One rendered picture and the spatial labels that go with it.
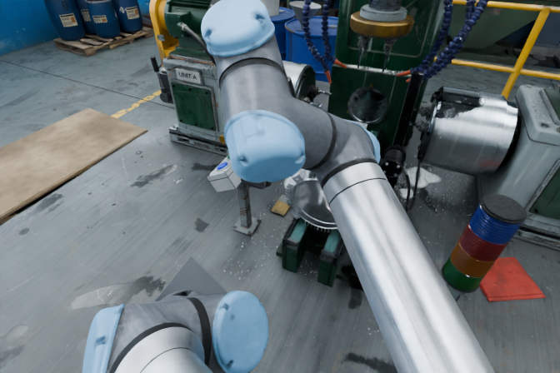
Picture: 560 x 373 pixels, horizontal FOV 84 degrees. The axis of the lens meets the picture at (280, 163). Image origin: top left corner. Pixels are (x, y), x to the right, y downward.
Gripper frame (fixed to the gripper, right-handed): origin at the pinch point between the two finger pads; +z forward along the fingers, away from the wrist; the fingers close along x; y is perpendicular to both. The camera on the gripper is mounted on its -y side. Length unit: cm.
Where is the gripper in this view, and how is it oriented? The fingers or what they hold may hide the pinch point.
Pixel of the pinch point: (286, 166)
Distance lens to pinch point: 62.9
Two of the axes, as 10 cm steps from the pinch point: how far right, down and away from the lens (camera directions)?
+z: 2.0, 4.0, 8.9
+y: 3.7, -8.8, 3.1
